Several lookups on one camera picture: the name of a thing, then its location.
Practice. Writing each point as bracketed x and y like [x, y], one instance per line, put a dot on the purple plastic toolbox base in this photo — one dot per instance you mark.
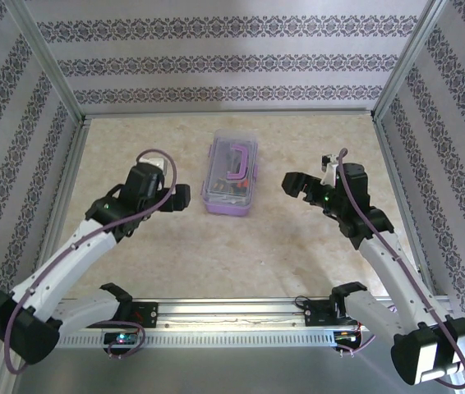
[228, 210]

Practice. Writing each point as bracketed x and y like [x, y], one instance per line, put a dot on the small black orange screwdriver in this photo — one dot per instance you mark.
[241, 186]

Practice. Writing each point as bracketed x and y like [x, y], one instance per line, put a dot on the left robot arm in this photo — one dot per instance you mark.
[64, 258]

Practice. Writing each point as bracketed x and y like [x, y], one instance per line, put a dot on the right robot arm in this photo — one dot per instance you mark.
[384, 267]

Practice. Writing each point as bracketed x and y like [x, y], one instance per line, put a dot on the grey metal sheet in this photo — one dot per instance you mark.
[232, 369]

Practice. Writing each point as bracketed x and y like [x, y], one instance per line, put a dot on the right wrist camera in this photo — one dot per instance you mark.
[330, 168]

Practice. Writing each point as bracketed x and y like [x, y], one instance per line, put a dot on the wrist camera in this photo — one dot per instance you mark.
[154, 161]
[330, 168]

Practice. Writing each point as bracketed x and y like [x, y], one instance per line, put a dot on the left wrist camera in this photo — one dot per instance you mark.
[154, 161]

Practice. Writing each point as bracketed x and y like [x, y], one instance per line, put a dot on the aluminium side frame rail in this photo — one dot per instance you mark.
[397, 184]
[72, 164]

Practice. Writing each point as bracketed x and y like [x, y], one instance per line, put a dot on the aluminium rear frame rail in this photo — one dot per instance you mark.
[216, 112]

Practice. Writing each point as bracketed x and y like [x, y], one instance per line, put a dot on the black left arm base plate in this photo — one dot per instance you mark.
[148, 314]

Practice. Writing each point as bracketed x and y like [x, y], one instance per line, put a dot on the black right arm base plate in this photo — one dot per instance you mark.
[316, 314]

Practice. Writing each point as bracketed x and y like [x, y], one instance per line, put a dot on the aluminium front frame rail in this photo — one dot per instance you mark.
[232, 316]

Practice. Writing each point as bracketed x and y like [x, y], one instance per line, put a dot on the aluminium frame post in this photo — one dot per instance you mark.
[50, 57]
[412, 57]

